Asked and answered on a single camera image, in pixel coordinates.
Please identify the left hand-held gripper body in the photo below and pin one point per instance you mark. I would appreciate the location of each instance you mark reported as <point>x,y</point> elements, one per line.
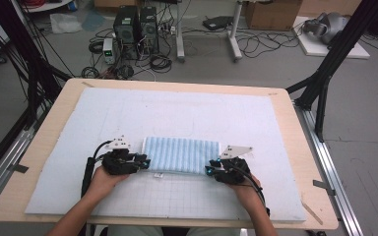
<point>118,162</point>

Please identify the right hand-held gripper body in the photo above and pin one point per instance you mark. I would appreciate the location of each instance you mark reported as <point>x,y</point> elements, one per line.
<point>233,172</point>

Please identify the blue striped towel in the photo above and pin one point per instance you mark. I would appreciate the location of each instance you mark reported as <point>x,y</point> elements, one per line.
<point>180,154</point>

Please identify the person's left hand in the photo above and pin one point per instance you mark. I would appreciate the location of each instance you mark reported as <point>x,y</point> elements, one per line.
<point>105,183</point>

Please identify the white grid mat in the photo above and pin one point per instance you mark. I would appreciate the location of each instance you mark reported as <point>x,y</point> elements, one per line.
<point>164,108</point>

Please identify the wooden table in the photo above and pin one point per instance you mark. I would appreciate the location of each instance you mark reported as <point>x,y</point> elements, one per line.
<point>295,131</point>

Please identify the black tape piece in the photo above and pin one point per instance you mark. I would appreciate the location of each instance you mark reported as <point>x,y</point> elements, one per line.
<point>19,168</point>
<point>323,186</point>

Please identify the white power supply box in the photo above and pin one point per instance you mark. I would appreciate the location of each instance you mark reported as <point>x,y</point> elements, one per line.
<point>108,50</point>

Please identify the white desk leg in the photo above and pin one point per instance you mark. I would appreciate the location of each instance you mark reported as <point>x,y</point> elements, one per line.
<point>234,36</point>
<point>179,32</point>

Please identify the slim black computer tower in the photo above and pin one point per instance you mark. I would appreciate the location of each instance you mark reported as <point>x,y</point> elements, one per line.
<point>149,29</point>

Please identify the large black computer tower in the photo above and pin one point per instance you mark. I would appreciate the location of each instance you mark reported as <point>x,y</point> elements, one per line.
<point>126,29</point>

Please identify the black flat device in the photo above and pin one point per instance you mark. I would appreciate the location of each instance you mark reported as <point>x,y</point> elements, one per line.
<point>217,23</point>

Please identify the white floor board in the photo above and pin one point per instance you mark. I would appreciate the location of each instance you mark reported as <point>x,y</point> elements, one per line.
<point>315,49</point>

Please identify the white plastic bag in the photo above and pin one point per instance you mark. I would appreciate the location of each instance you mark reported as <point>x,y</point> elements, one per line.
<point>65,23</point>

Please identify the cardboard box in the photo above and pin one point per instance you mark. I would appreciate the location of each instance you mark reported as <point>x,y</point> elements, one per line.
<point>272,14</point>

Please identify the grey headset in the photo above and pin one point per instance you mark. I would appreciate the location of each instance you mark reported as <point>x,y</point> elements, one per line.
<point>328,26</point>

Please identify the aluminium rail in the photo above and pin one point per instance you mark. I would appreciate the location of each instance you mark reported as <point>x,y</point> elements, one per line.
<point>331,177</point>
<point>3,170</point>

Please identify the black metal frame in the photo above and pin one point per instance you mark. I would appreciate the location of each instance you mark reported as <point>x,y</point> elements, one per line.
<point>29,59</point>
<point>334,55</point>

